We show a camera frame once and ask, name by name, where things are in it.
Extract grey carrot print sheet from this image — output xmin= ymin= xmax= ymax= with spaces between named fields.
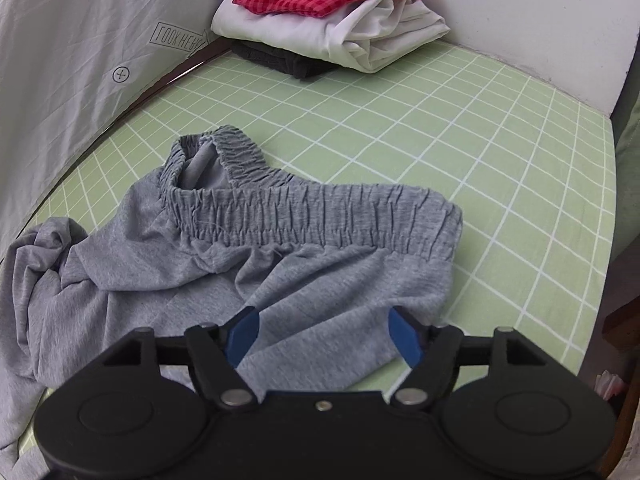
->
xmin=0 ymin=0 xmax=261 ymax=261

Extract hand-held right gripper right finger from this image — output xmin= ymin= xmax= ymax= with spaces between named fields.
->
xmin=388 ymin=305 xmax=547 ymax=412

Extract brown wooden furniture piece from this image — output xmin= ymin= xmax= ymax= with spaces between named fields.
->
xmin=602 ymin=294 xmax=640 ymax=357

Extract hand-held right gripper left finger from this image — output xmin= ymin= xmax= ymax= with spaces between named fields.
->
xmin=101 ymin=306 xmax=261 ymax=412

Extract grey elastic waist pants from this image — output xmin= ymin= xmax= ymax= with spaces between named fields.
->
xmin=0 ymin=126 xmax=464 ymax=463

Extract white folded cloth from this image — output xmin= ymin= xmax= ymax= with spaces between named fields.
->
xmin=210 ymin=0 xmax=450 ymax=74

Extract dark grey folded garment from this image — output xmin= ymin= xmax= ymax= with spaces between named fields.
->
xmin=230 ymin=40 xmax=337 ymax=80

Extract pink white crumpled object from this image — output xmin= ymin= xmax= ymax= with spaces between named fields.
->
xmin=597 ymin=370 xmax=627 ymax=402

